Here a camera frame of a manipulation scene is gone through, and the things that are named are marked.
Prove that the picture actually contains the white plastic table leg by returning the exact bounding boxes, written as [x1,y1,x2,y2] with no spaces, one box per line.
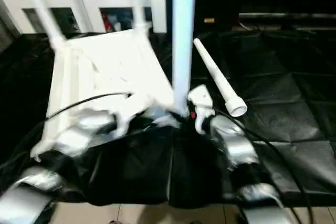
[193,37,248,118]
[16,0,68,49]
[170,0,198,116]
[128,0,150,36]

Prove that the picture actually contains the white plastic table top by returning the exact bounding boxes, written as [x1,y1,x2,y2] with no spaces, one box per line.
[29,28,186,162]

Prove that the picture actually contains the black work surface mat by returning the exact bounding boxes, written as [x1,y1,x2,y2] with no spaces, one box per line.
[0,28,336,209]

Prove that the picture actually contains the red item in cabinet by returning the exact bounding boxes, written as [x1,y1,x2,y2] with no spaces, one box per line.
[102,13,111,32]

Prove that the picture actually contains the grey metal bar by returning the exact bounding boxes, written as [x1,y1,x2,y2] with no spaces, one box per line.
[238,12,336,20]

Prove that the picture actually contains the grey curtain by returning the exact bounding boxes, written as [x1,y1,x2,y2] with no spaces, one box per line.
[0,0,22,51]

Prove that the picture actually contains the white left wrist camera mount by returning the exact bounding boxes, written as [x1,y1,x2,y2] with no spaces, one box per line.
[110,92,160,138]

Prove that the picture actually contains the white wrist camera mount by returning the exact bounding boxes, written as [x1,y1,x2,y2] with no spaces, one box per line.
[187,84,216,135]
[110,92,160,138]

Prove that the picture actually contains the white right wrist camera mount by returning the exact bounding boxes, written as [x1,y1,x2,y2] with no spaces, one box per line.
[187,84,216,135]

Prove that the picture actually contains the black left wrist camera cable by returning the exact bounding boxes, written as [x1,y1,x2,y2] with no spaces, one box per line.
[46,91,133,120]

